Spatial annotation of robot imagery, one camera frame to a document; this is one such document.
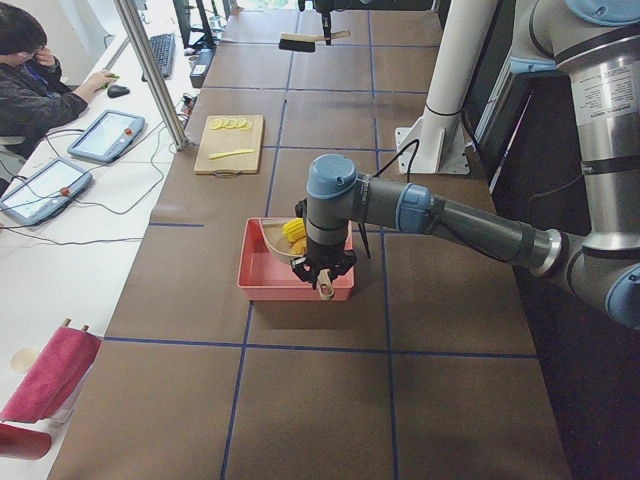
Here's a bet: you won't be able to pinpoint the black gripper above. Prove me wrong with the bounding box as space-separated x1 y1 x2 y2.
290 239 357 289
314 0 334 45

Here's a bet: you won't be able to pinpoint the yellow toy potato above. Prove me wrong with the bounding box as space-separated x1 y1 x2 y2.
290 238 307 256

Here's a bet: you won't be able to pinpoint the beige hand brush black bristles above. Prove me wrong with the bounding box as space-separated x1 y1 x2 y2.
278 30 351 53

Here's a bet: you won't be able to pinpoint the yellow toy corn cob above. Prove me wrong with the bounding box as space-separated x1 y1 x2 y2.
281 218 306 244

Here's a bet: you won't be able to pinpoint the beige plastic dustpan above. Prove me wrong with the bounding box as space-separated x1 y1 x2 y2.
255 218 334 301

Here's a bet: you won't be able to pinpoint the pink plastic bin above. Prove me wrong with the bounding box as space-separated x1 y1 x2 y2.
236 216 357 303

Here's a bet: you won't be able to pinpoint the black box with label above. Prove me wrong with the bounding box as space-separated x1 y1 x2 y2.
189 48 216 89

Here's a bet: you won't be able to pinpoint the yellow plastic knife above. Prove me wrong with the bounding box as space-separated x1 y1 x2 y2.
208 149 254 160

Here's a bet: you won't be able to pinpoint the orange black connector far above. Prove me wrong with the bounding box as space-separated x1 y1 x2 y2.
180 93 197 118

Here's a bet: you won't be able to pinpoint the black keyboard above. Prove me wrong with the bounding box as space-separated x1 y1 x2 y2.
148 33 176 79

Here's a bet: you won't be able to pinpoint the bamboo cutting board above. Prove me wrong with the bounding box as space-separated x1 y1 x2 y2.
193 114 264 175

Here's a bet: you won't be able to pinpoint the black computer mouse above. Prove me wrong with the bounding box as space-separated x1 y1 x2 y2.
107 84 130 99

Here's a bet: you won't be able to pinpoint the far teach pendant tablet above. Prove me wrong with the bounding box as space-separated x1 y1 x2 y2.
67 110 145 164

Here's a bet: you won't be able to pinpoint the teach pendant tablet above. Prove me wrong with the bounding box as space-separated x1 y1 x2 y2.
67 110 145 164
1 157 93 226

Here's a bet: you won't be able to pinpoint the pink towel on rack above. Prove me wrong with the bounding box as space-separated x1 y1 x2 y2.
1 325 102 424

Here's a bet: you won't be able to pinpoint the seated person dark jacket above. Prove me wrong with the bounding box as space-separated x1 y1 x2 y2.
1 2 116 159

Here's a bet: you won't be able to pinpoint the near teach pendant tablet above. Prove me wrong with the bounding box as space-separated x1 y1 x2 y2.
1 157 93 226

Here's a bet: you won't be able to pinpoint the paper cup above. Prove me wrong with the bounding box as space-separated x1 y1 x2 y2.
10 347 40 374

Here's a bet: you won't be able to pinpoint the red cylinder object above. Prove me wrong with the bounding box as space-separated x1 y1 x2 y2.
0 423 53 460

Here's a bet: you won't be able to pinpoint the aluminium frame post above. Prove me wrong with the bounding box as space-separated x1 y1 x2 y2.
114 0 189 151

